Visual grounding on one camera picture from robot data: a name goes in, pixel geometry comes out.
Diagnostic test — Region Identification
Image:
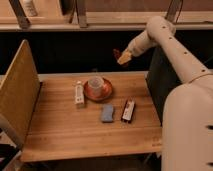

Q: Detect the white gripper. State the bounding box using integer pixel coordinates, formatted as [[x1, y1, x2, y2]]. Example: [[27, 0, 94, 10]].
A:
[[117, 31, 155, 65]]

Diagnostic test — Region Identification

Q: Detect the dark red pepper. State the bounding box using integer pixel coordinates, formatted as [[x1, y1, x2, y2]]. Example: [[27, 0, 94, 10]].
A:
[[113, 49, 121, 60]]

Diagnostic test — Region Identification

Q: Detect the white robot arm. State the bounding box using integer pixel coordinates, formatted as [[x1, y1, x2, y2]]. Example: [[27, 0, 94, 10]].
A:
[[118, 16, 213, 171]]

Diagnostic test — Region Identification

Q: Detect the copper round plate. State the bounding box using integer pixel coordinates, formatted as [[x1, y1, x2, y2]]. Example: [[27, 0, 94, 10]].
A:
[[84, 76, 113, 102]]

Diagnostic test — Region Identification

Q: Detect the right dark side panel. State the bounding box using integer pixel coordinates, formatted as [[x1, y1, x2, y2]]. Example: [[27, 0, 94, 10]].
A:
[[146, 46, 181, 121]]

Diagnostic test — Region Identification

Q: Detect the blue sponge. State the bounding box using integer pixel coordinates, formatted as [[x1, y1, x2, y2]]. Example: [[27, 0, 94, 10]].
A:
[[101, 104, 114, 123]]

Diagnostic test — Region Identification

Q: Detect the left wooden side panel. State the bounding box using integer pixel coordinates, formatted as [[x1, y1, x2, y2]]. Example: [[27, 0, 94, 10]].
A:
[[0, 40, 40, 149]]

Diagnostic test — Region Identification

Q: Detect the wooden shelf rail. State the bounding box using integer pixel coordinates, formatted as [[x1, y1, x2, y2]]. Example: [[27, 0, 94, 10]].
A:
[[0, 11, 213, 31]]

